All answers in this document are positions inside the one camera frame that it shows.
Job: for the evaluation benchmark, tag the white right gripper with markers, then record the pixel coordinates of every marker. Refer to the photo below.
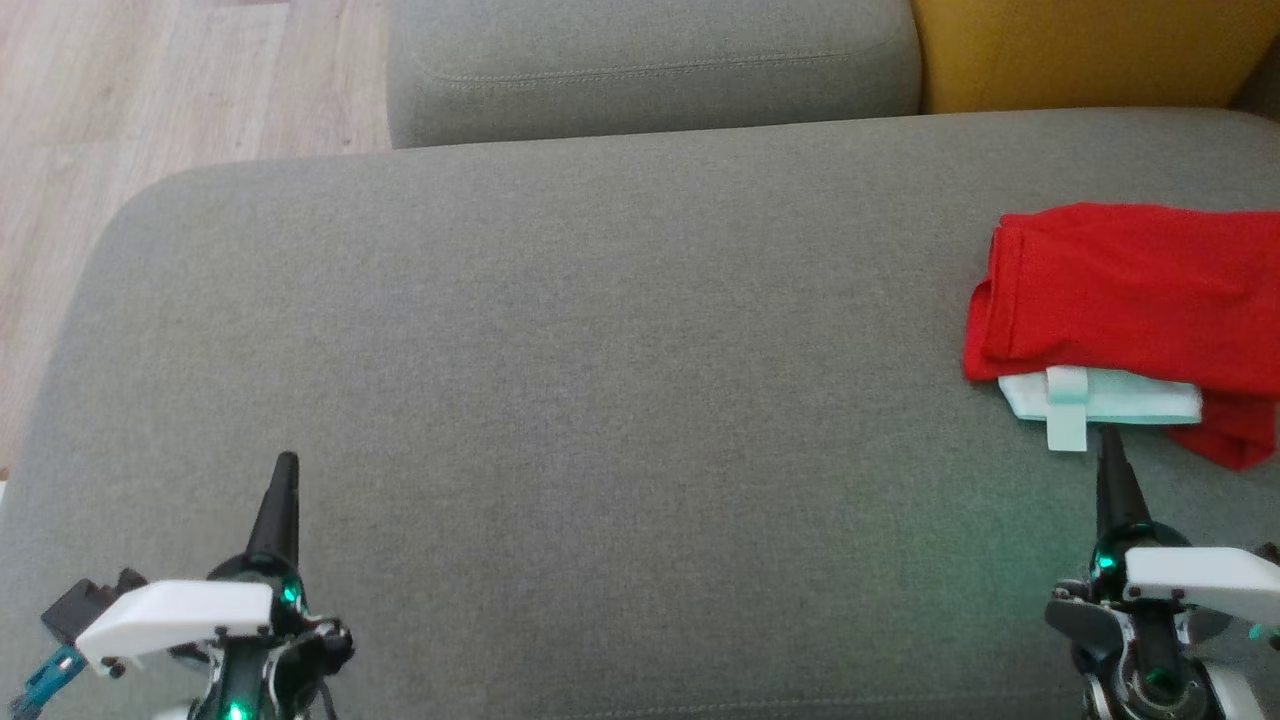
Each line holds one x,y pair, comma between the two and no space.
1200,580

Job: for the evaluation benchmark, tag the large grey sofa chaise cushion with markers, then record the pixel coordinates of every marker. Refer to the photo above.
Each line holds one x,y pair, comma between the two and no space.
600,400

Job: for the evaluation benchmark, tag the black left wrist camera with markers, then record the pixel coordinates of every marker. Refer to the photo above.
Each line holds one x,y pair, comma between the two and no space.
90,605

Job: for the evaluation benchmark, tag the red basketball jersey white sleeves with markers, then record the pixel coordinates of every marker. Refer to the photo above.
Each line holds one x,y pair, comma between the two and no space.
1130,290

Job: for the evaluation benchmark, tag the wide yellow sofa back cushion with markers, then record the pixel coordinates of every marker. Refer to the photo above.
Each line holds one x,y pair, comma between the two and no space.
1080,50

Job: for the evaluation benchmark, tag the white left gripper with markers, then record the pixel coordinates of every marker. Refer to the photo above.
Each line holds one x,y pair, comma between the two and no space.
180,615

